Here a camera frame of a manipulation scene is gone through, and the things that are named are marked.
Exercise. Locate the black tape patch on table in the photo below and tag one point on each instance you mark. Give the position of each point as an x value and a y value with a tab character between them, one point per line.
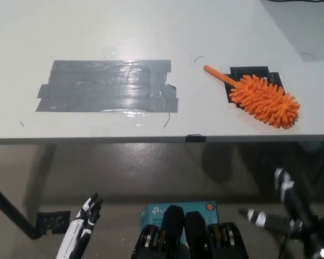
238	72

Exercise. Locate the black metal table leg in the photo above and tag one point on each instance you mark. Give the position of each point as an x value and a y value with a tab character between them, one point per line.
13	209

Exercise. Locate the teal router cardboard box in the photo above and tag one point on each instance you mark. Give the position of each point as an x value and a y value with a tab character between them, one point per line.
156	213

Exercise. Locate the orange microfibre duster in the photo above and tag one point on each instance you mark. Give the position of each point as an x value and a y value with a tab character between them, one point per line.
267	102

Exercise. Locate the small black tape strip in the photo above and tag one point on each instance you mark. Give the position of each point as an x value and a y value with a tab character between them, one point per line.
195	138

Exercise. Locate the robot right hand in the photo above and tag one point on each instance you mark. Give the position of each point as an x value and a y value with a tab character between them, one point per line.
269	219

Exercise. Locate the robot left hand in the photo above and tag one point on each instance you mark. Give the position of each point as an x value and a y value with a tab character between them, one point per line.
82	221

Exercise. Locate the grey duct tape patch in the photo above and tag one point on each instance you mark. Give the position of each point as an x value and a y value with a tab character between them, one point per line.
107	86

